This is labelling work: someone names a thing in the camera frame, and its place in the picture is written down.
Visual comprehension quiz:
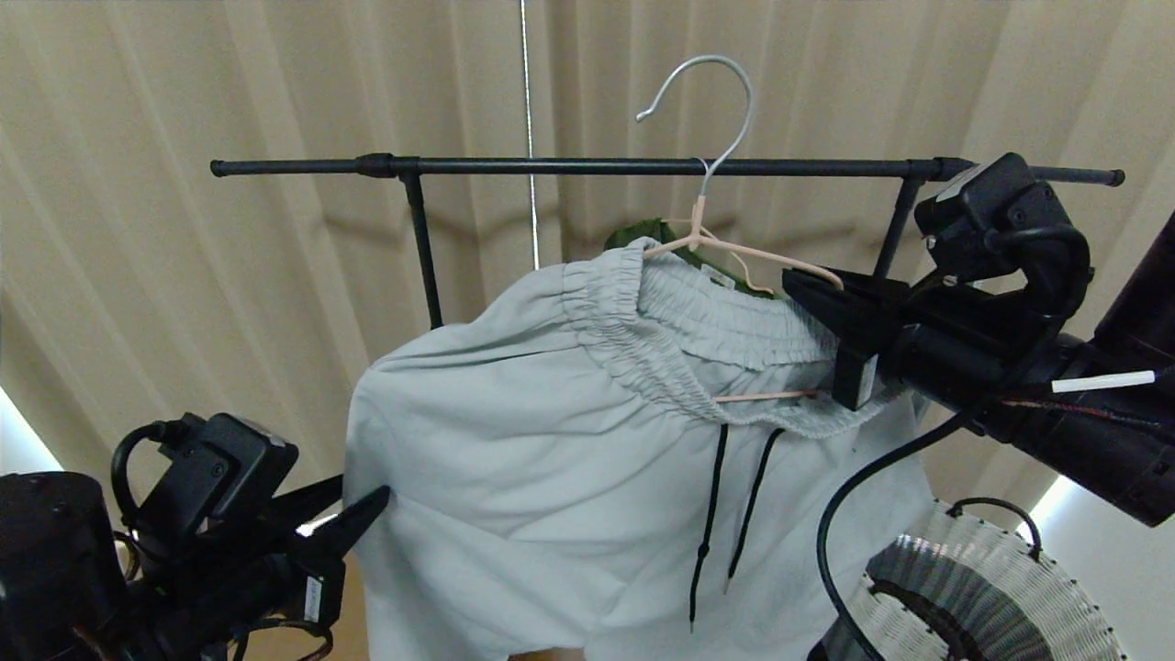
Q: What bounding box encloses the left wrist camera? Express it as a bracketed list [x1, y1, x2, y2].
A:
[136, 413, 301, 554]

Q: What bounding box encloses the green long-sleeved shirt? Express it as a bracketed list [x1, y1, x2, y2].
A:
[604, 218, 779, 300]

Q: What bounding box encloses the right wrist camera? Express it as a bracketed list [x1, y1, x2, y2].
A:
[914, 152, 1095, 318]

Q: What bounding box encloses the white laundry basket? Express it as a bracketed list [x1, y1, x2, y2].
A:
[837, 498, 1127, 661]

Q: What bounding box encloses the pale grey printed garment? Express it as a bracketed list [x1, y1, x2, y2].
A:
[344, 237, 937, 661]

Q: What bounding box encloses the black clothes rack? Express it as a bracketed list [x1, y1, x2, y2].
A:
[209, 153, 1126, 331]

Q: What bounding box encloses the pink clothes hanger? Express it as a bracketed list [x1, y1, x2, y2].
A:
[668, 158, 777, 297]
[635, 55, 845, 405]

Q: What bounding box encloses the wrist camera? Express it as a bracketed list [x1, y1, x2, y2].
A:
[914, 152, 1095, 318]
[136, 413, 301, 554]

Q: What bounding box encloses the beige curtain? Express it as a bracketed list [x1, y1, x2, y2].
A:
[0, 0, 1175, 515]

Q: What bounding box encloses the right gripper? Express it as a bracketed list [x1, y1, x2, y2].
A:
[831, 280, 1070, 414]

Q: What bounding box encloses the black cable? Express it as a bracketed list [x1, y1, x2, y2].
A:
[815, 404, 979, 661]
[110, 420, 189, 532]

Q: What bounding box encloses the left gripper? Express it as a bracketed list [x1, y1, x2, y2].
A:
[119, 475, 392, 661]

